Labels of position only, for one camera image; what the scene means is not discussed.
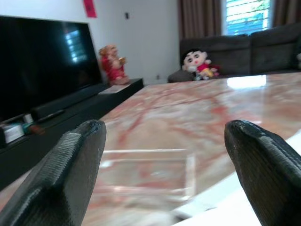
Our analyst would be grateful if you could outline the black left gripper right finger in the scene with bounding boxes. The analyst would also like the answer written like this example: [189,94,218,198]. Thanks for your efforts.
[223,119,301,226]

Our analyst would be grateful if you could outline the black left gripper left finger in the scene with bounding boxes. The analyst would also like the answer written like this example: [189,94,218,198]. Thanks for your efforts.
[0,119,107,226]

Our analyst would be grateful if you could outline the black TV console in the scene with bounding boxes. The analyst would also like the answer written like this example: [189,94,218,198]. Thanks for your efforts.
[0,78,144,191]

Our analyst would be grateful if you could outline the small orange brown object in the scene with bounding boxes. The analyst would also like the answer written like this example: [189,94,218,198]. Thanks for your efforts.
[30,126,47,135]

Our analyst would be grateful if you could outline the long white paper carton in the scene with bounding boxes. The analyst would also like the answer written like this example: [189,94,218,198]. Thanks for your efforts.
[173,133,301,226]

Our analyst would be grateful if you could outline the small white box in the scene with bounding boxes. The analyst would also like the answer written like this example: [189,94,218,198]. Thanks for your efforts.
[3,124,25,143]

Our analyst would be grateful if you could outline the clear plastic container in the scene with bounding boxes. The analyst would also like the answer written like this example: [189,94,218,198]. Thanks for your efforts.
[97,148,197,201]

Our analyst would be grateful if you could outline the black soundbar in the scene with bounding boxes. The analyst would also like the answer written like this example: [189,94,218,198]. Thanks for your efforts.
[30,82,111,121]

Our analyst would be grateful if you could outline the black flat screen television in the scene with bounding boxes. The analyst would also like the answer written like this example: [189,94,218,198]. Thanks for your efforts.
[0,15,104,122]

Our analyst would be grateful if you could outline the pink yellow plush toy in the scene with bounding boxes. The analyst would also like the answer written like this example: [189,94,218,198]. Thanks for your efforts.
[209,64,222,76]

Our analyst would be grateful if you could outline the red fortune god figurine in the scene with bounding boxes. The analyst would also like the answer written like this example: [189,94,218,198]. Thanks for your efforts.
[98,44,130,87]

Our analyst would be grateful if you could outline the dark grey sofa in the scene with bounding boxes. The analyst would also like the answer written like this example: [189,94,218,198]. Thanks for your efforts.
[167,21,301,83]

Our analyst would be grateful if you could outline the dark grey sofa cushion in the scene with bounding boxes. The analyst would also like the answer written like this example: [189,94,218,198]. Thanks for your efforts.
[167,70,197,83]

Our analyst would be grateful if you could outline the Shin-chan plush doll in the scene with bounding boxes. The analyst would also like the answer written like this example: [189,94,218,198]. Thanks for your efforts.
[181,48,214,81]

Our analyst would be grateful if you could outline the window with blinds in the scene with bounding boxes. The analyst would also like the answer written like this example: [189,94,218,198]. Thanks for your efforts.
[225,0,272,36]

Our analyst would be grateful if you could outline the brown curtain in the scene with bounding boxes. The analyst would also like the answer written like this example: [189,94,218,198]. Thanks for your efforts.
[270,0,301,30]
[177,0,228,38]

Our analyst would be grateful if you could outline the red paper wall banner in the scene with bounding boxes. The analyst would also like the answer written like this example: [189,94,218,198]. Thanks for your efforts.
[82,0,97,18]

